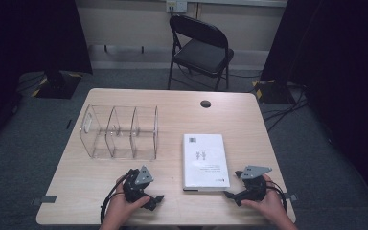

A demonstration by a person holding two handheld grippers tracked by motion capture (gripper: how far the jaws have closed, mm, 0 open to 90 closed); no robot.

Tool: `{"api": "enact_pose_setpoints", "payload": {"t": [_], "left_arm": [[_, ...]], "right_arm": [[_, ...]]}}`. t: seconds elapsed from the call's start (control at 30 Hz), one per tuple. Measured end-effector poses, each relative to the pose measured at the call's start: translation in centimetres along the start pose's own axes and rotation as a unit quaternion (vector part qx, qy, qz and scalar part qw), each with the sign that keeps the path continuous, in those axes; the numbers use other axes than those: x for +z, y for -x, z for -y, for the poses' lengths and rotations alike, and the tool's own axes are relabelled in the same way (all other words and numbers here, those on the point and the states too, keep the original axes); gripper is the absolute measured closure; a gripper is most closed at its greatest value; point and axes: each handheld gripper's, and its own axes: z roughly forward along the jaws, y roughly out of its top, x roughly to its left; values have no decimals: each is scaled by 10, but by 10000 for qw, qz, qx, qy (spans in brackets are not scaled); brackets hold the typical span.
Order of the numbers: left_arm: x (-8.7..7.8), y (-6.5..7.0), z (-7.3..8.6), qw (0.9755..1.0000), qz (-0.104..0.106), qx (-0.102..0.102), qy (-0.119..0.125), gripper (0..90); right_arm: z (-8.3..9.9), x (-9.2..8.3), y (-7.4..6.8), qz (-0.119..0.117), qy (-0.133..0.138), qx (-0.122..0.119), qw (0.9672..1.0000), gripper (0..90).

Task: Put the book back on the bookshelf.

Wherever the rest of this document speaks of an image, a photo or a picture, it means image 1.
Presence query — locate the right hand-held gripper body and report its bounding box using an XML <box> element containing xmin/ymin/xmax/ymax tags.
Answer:
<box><xmin>239</xmin><ymin>165</ymin><xmax>273</xmax><ymax>202</ymax></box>

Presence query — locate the white book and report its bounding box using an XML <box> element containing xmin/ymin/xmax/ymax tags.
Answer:
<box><xmin>181</xmin><ymin>132</ymin><xmax>231</xmax><ymax>193</ymax></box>

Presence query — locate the clear acrylic file organizer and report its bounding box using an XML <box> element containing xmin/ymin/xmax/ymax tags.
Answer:
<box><xmin>79</xmin><ymin>103</ymin><xmax>160</xmax><ymax>161</ymax></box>

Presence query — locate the person's left hand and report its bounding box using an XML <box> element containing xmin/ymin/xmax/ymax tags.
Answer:
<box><xmin>103</xmin><ymin>176</ymin><xmax>151</xmax><ymax>225</ymax></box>

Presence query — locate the white wall socket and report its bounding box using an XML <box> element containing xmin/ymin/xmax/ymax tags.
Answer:
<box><xmin>165</xmin><ymin>0</ymin><xmax>188</xmax><ymax>14</ymax></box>

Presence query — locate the grey wall trunking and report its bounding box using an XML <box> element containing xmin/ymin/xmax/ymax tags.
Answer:
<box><xmin>87</xmin><ymin>43</ymin><xmax>173</xmax><ymax>64</ymax></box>

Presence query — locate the black curtain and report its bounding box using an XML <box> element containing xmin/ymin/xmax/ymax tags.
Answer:
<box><xmin>260</xmin><ymin>0</ymin><xmax>368</xmax><ymax>204</ymax></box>
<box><xmin>0</xmin><ymin>0</ymin><xmax>93</xmax><ymax>151</ymax></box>

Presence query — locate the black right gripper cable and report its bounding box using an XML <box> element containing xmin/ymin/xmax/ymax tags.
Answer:
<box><xmin>265</xmin><ymin>180</ymin><xmax>289</xmax><ymax>215</ymax></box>

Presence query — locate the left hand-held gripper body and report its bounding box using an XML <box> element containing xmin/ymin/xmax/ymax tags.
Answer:
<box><xmin>122</xmin><ymin>165</ymin><xmax>155</xmax><ymax>204</ymax></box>

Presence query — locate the black stand base striped tape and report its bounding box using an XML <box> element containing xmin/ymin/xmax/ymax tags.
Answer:
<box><xmin>31</xmin><ymin>70</ymin><xmax>84</xmax><ymax>100</ymax></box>
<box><xmin>251</xmin><ymin>79</ymin><xmax>291</xmax><ymax>105</ymax></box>

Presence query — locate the black folding chair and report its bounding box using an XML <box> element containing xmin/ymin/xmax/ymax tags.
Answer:
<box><xmin>167</xmin><ymin>13</ymin><xmax>236</xmax><ymax>92</ymax></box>

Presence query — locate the person's right hand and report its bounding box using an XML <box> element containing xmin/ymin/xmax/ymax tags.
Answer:
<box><xmin>241</xmin><ymin>173</ymin><xmax>290</xmax><ymax>223</ymax></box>

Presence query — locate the black floor cable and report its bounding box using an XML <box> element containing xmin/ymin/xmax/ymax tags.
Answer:
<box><xmin>286</xmin><ymin>81</ymin><xmax>310</xmax><ymax>108</ymax></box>
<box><xmin>263</xmin><ymin>95</ymin><xmax>310</xmax><ymax>132</ymax></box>

